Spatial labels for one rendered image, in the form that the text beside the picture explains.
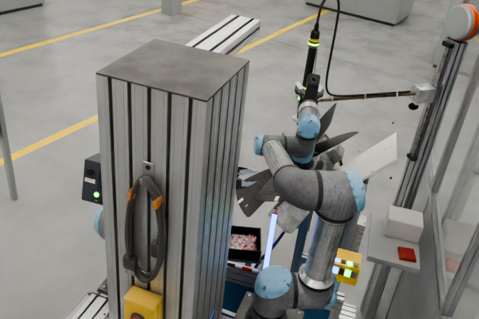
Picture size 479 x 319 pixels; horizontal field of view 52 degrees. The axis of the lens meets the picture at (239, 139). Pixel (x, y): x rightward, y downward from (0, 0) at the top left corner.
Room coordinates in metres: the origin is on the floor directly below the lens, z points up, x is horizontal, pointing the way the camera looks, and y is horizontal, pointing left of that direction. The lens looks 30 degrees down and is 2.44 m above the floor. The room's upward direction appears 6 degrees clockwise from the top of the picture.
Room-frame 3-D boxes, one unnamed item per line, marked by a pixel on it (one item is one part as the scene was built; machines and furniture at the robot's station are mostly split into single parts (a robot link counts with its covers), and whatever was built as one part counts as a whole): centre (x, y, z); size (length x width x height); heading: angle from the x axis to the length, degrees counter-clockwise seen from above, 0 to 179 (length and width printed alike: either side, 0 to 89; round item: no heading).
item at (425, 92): (2.16, -0.83, 1.54); 0.10 x 0.07 x 0.08; 112
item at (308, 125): (1.54, -0.24, 1.64); 0.11 x 0.08 x 0.09; 177
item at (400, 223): (1.98, -0.86, 0.92); 0.17 x 0.16 x 0.11; 77
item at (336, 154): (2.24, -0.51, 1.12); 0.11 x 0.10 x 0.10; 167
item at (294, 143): (1.54, -0.22, 1.54); 0.11 x 0.08 x 0.11; 99
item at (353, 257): (1.50, -0.46, 1.02); 0.16 x 0.10 x 0.11; 77
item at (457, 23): (2.19, -0.92, 1.88); 0.17 x 0.15 x 0.16; 167
